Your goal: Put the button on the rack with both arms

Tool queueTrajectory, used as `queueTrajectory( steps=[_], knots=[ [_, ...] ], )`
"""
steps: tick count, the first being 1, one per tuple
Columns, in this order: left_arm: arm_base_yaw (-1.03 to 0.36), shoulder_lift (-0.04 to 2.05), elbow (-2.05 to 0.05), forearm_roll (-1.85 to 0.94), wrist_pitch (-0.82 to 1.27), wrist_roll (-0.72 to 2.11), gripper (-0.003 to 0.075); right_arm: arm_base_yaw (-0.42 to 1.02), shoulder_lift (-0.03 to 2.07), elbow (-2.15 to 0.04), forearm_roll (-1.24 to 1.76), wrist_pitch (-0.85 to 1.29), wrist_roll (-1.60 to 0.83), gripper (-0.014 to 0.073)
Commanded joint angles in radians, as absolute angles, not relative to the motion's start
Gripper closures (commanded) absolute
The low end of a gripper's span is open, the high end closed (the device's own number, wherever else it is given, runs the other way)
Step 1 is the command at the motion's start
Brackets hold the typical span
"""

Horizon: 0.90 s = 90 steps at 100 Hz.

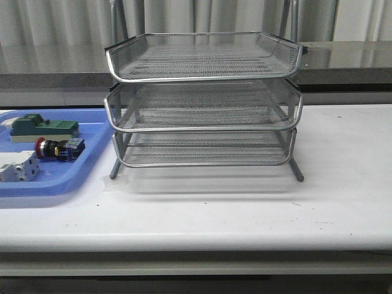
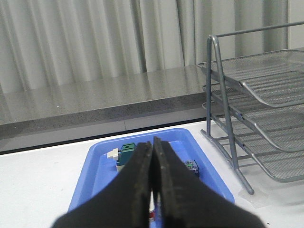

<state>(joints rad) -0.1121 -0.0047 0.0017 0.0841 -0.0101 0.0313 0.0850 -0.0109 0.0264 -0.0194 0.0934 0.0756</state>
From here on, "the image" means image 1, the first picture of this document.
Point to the silver mesh tray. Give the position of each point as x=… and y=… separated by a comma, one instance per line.
x=165, y=57
x=266, y=104
x=193, y=149

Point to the red emergency stop button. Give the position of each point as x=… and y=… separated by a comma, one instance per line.
x=64, y=151

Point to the blue plastic tray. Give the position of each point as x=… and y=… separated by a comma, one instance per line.
x=57, y=177

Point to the grey stone counter ledge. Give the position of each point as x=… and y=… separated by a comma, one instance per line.
x=60, y=76

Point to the white curtain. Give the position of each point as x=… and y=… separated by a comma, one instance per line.
x=89, y=22

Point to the green and beige switch block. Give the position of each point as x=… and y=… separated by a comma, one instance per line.
x=29, y=128

